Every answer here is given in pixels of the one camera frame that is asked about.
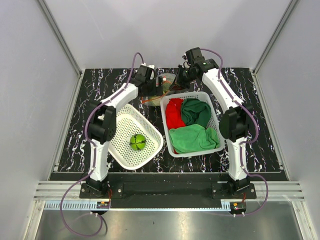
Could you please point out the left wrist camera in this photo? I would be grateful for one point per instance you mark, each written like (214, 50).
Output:
(148, 66)

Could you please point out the white basket with cloths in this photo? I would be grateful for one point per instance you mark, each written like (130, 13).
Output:
(212, 123)

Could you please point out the dark green cloth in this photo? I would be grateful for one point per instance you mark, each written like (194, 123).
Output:
(195, 111)

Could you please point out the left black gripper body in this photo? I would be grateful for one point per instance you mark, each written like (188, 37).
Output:
(151, 90)

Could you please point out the white slotted cable duct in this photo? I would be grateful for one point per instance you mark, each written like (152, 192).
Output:
(77, 205)

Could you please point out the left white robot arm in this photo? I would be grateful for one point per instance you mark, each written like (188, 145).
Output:
(101, 125)

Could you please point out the clear zip top bag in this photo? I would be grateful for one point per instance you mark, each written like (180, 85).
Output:
(168, 79)

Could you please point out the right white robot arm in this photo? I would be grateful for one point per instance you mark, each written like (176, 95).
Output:
(237, 116)

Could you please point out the green fake cabbage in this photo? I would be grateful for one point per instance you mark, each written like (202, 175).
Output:
(153, 101)

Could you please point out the red cloth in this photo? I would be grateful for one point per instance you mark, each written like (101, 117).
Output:
(173, 114)

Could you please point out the empty white perforated basket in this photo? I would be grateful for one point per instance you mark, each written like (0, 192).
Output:
(130, 121)

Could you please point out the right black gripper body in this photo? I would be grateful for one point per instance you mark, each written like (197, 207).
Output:
(184, 76)

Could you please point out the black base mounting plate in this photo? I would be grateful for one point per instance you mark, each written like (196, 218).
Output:
(212, 190)

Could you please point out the green fake watermelon ball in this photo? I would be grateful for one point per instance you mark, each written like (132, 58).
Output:
(137, 142)

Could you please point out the light green towel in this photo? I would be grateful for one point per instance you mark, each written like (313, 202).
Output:
(194, 138)

